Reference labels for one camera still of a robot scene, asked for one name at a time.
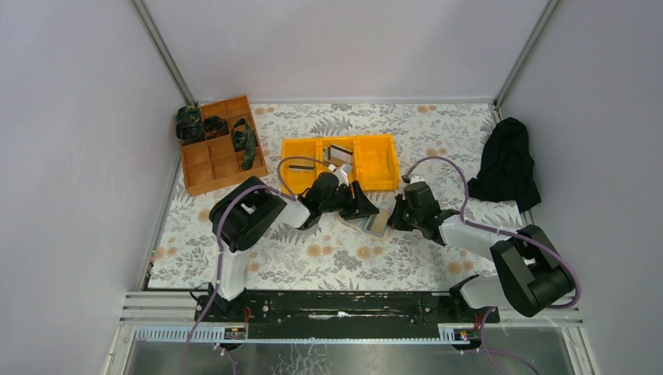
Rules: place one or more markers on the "black cloth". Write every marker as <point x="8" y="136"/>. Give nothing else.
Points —
<point x="507" y="168"/>

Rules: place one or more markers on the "aluminium frame rails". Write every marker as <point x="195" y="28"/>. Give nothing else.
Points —
<point x="158" y="333"/>

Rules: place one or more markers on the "card in middle bin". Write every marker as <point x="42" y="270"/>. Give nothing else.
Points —
<point x="337" y="155"/>

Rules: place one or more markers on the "yellow three-compartment bin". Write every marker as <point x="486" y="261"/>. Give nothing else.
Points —
<point x="372" y="158"/>

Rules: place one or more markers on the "rolled camo belt outside tray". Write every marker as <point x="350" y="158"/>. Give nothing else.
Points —
<point x="188" y="128"/>

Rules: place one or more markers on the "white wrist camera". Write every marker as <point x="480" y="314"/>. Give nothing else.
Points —
<point x="413" y="179"/>
<point x="341" y="172"/>

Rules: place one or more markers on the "beige card grey stripe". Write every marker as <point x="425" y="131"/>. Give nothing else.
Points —
<point x="376" y="225"/>

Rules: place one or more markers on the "card in bin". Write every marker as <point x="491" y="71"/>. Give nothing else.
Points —
<point x="301" y="168"/>
<point x="337" y="155"/>

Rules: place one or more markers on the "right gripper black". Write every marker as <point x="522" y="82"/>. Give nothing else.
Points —
<point x="403" y="216"/>

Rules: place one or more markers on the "orange compartment tray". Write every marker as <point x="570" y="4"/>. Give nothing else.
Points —
<point x="215" y="163"/>

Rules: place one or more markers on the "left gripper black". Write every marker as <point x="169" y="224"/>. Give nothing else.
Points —
<point x="354" y="200"/>

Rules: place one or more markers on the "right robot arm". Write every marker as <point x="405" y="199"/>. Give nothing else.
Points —
<point x="530" y="274"/>

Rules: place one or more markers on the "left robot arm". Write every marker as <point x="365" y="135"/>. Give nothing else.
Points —
<point x="242" y="218"/>

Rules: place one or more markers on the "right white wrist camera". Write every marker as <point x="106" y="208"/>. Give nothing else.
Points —
<point x="413" y="179"/>

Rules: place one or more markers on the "rolled belt in tray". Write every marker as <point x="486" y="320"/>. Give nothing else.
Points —
<point x="214" y="127"/>

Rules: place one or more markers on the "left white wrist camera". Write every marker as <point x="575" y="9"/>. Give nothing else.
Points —
<point x="341" y="172"/>

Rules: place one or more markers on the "camo belt in tray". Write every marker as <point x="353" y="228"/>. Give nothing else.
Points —
<point x="244" y="140"/>

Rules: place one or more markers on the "card in left bin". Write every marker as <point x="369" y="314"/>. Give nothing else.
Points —
<point x="301" y="168"/>

